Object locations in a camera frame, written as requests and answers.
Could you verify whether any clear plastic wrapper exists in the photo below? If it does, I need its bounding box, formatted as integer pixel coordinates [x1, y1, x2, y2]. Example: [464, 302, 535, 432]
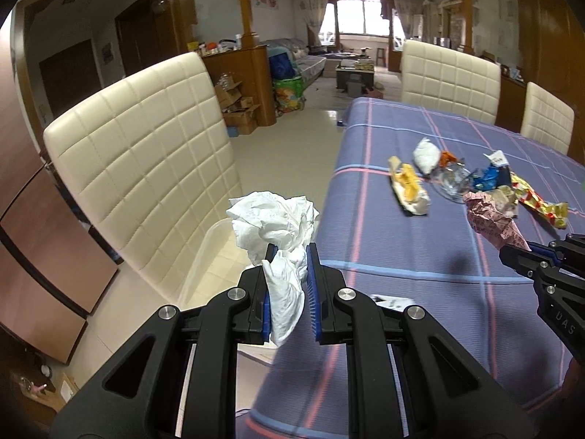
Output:
[432, 167, 473, 202]

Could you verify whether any wooden partition cabinet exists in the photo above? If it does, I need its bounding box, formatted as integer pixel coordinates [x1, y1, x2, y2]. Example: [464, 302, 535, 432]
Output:
[201, 43, 277, 134]

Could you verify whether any flat cardboard box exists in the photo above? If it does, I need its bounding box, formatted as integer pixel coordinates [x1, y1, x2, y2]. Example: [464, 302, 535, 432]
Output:
[18, 370, 79, 414]

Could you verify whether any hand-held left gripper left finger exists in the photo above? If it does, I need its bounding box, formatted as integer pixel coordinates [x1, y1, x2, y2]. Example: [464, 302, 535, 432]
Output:
[48, 243, 277, 439]

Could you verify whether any grey sofa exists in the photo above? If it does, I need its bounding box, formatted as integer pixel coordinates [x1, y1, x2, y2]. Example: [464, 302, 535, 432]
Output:
[265, 38, 340, 89]

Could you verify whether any large cream quilted chair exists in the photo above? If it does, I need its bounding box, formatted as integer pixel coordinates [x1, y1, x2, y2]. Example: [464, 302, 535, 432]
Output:
[43, 52, 243, 325]

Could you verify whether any pink paper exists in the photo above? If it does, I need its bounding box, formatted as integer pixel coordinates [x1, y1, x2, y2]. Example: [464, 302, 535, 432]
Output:
[463, 191, 531, 252]

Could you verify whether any white paper towel wad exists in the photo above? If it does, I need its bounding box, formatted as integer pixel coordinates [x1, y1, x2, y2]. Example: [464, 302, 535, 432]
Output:
[412, 138, 442, 175]

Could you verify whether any window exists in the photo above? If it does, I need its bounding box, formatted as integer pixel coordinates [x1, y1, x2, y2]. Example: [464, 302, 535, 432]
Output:
[336, 0, 394, 37]

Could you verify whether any beige crumpled wrapper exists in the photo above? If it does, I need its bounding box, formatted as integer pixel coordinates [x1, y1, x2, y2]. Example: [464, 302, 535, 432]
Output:
[494, 185, 521, 219]

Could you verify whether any coffee table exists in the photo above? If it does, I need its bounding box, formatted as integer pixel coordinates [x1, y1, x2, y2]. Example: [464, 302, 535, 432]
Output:
[336, 61, 376, 90]

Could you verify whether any clear plastic bin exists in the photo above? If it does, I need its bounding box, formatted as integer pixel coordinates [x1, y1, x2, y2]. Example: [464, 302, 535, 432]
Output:
[176, 217, 275, 364]

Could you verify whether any open cardboard box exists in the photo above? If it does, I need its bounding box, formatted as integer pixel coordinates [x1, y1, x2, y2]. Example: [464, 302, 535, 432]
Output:
[215, 80, 244, 108]
[222, 104, 261, 135]

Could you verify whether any patterned curtain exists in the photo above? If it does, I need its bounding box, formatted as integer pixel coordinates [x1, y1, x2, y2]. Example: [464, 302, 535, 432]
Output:
[392, 0, 423, 42]
[292, 0, 331, 45]

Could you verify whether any white tissue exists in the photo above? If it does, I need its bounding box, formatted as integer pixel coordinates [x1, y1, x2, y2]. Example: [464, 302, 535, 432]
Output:
[226, 191, 321, 348]

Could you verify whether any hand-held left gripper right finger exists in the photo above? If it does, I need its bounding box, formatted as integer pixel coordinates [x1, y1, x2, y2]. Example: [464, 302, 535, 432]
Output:
[305, 242, 535, 439]

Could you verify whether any blue plaid tablecloth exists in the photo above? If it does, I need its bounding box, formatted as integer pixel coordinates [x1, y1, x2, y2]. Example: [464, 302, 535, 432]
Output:
[249, 97, 585, 439]

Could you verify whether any wooden pillar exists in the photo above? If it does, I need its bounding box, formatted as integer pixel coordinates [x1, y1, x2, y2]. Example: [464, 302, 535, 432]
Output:
[235, 0, 261, 51]
[458, 0, 475, 53]

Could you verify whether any yellow red snack wrapper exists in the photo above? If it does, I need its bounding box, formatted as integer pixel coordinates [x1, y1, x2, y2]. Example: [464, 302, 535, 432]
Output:
[508, 171, 570, 229]

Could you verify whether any colourful woven bag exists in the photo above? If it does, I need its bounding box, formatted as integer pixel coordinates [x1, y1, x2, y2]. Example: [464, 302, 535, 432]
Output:
[273, 77, 306, 114]

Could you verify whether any blue bag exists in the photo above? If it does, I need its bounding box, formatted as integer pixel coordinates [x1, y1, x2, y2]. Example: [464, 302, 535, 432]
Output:
[269, 52, 298, 80]

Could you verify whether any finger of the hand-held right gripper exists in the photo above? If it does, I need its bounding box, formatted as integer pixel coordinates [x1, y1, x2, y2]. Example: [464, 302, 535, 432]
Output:
[499, 241, 561, 279]
[546, 233, 585, 267]

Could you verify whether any brown wooden cabinet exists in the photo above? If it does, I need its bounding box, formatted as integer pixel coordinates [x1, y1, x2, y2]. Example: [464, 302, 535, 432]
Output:
[0, 165, 120, 364]

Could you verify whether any blue foil wrapper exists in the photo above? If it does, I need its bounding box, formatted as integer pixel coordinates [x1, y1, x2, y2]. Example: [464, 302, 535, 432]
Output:
[471, 150, 512, 193]

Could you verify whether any white paper scrap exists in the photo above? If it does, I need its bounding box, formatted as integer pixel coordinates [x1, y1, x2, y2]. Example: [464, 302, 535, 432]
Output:
[372, 293, 416, 311]

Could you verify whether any dark wooden door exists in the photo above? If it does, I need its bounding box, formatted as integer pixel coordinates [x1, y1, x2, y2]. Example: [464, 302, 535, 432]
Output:
[39, 39, 98, 107]

